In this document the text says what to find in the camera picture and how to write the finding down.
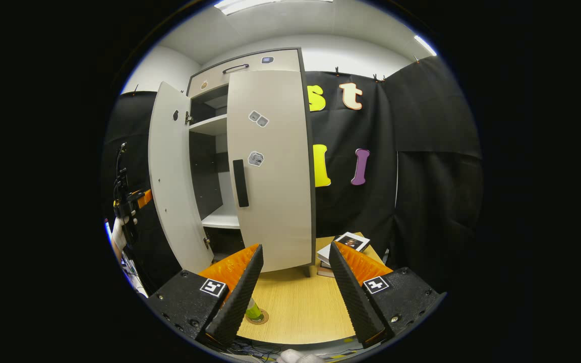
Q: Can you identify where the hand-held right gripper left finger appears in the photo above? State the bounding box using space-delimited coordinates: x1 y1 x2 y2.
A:
147 244 264 347

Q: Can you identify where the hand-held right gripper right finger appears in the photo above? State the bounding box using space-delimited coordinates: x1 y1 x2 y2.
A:
328 241 446 348

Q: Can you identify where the green tea bottle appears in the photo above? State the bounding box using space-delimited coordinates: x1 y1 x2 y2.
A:
245 297 265 321

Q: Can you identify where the grey cabinet door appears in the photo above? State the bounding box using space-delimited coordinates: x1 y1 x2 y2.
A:
148 82 214 274
226 70 314 273

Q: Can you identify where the grey cabinet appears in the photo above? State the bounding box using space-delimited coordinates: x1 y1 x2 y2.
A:
186 48 317 278

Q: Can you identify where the white book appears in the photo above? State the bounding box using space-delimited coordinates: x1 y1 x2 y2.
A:
317 232 371 267

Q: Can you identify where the black backdrop cloth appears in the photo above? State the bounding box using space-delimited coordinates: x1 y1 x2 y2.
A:
101 55 483 293

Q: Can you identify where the grey drawer front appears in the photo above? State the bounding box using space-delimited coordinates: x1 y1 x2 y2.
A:
188 49 301 99

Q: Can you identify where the long ceiling light panel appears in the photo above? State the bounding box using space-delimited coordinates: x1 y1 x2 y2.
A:
214 0 334 16

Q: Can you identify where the narrow ceiling light panel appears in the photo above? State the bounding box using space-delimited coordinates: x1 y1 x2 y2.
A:
413 34 437 57

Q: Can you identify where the tangle of black cables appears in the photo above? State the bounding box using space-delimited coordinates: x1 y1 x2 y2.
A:
227 339 291 361

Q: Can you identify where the black door handle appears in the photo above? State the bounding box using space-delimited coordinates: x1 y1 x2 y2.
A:
233 159 250 208

